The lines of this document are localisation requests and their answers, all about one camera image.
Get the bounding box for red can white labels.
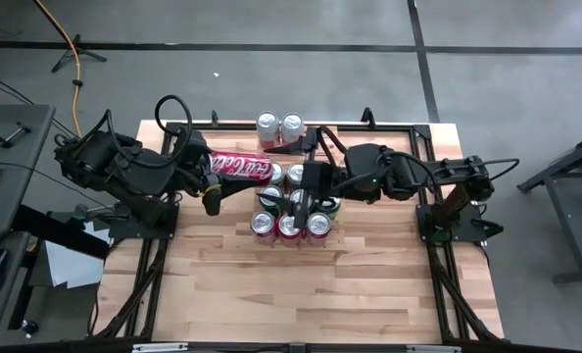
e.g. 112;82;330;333
250;210;277;246

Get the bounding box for dark metal stand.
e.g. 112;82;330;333
515;126;582;288

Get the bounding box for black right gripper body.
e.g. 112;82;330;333
300;143;419;203

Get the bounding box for black tripod stand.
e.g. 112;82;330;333
50;32;109;75

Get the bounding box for red can barcode label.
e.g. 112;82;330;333
306;211;332;247

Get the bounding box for green soda can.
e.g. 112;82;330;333
315;194;342;221
289;188;316;217
260;184;286;217

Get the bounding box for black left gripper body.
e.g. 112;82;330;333
172;129;214;197

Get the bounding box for red can small label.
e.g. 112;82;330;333
276;214;303;248

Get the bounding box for black desk beam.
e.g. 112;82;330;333
10;204;112;261

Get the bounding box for white paper sheets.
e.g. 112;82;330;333
43;221;112;290

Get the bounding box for black handle tool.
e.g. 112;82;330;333
0;122;32;156

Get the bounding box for grey desk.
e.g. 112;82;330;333
0;231;31;348
0;103;56;237

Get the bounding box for black caster wheel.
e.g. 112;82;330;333
19;318;40;339

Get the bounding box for wooden slatted shelf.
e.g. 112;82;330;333
249;125;346;266

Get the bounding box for yellow power cable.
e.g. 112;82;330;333
31;0;85;139

